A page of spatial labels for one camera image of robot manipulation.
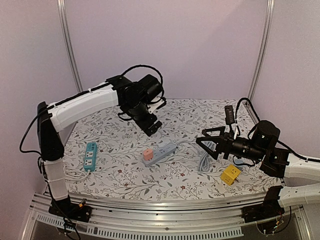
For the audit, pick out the aluminium front rail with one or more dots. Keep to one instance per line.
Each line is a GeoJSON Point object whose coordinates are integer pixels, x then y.
{"type": "Point", "coordinates": [127, 219]}

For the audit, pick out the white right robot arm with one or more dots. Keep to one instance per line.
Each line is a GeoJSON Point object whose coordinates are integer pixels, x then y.
{"type": "Point", "coordinates": [283, 163]}

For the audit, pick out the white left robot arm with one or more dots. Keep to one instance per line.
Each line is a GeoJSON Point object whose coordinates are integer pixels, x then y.
{"type": "Point", "coordinates": [55, 117]}

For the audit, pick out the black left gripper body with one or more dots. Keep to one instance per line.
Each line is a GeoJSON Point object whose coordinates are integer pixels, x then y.
{"type": "Point", "coordinates": [137, 114]}

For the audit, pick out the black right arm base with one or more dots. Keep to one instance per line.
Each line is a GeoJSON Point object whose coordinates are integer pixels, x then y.
{"type": "Point", "coordinates": [265, 210]}

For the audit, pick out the teal white power strip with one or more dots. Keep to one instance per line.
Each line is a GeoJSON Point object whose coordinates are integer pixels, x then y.
{"type": "Point", "coordinates": [90, 158]}

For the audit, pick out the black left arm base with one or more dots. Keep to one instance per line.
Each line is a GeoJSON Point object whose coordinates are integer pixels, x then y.
{"type": "Point", "coordinates": [73, 211]}

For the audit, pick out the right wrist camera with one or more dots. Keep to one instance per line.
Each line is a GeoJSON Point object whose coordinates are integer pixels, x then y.
{"type": "Point", "coordinates": [230, 120]}

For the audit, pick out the left aluminium frame post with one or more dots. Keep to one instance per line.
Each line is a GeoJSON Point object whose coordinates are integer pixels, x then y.
{"type": "Point", "coordinates": [62, 12]}

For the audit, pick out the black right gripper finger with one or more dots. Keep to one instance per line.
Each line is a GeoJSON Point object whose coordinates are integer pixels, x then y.
{"type": "Point", "coordinates": [214, 132]}
{"type": "Point", "coordinates": [213, 145]}

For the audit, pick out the blue cube plug adapter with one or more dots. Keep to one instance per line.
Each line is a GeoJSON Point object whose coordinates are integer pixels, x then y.
{"type": "Point", "coordinates": [239, 162]}

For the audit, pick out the pink cube plug adapter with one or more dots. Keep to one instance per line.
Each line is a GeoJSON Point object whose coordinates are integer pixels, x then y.
{"type": "Point", "coordinates": [148, 154]}

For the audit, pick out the light blue power strip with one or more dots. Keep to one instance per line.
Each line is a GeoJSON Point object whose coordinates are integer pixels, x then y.
{"type": "Point", "coordinates": [161, 153]}

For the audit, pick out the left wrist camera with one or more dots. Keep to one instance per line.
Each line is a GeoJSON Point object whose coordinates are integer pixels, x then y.
{"type": "Point", "coordinates": [158, 102]}

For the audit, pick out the yellow cube plug adapter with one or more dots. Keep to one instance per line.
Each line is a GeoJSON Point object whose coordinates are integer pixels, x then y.
{"type": "Point", "coordinates": [230, 174]}

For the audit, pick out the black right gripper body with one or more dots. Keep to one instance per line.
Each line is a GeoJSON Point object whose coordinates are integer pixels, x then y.
{"type": "Point", "coordinates": [222, 144]}

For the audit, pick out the floral patterned table mat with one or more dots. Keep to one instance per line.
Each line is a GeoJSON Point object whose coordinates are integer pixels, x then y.
{"type": "Point", "coordinates": [120, 172]}

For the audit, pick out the aluminium frame post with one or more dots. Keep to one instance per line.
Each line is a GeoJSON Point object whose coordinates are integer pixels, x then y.
{"type": "Point", "coordinates": [62, 12]}
{"type": "Point", "coordinates": [262, 49]}

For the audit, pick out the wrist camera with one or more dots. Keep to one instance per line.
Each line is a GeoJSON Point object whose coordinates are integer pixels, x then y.
{"type": "Point", "coordinates": [158, 102]}
{"type": "Point", "coordinates": [230, 120]}

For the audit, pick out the right aluminium frame post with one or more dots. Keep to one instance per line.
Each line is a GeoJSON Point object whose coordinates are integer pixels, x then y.
{"type": "Point", "coordinates": [262, 49]}

